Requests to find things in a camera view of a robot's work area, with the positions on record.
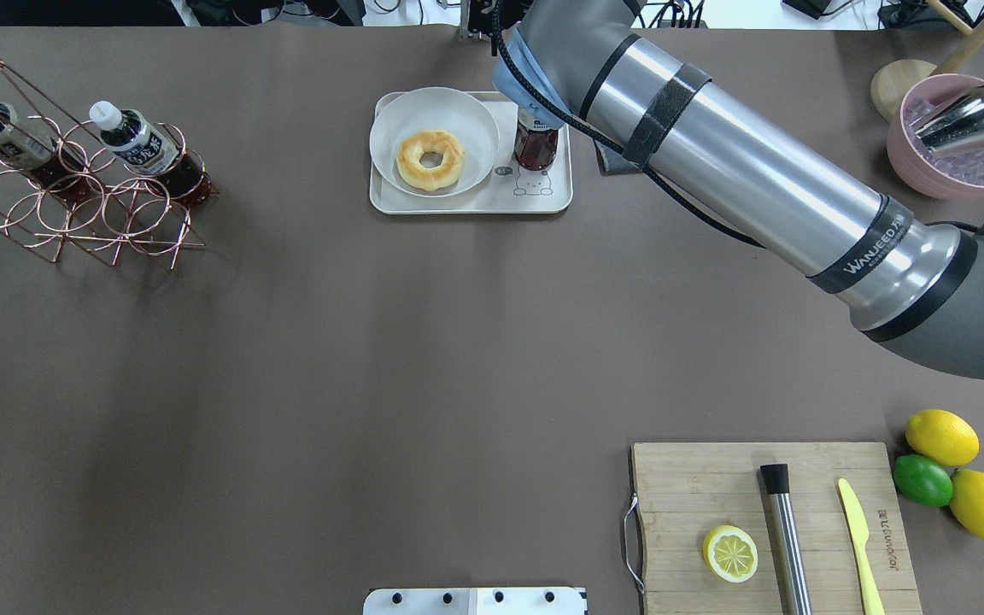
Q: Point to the tea bottle with white cap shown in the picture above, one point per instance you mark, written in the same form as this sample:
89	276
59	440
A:
535	142

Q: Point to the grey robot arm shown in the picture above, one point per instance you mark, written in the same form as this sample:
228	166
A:
917	290

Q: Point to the beige serving tray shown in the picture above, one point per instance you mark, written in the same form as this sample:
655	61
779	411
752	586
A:
508	188

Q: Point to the glazed donut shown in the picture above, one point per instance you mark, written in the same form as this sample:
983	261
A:
430	160

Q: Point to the grey folded cloth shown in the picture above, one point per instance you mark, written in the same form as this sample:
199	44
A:
611	163

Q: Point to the white round plate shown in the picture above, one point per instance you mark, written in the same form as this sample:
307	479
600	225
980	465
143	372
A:
435	108

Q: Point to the wooden cutting board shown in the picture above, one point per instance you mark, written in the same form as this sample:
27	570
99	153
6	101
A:
686	489

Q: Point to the half lemon slice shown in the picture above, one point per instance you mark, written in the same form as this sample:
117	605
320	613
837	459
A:
730	553

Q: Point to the wooden mug tree stand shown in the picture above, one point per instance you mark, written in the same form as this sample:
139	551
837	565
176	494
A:
891	82

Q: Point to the green lime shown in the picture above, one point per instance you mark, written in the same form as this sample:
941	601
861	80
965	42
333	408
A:
922	480

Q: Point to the yellow plastic knife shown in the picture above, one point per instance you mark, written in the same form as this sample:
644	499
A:
859	531

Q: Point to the pink bowl with ice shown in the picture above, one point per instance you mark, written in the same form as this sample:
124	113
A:
953	177

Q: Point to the steel ice scoop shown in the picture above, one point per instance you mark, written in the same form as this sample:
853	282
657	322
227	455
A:
957	129

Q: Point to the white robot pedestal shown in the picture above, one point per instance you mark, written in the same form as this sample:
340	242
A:
506	599

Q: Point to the copper wire bottle rack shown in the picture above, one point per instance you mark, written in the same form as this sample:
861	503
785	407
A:
125	212

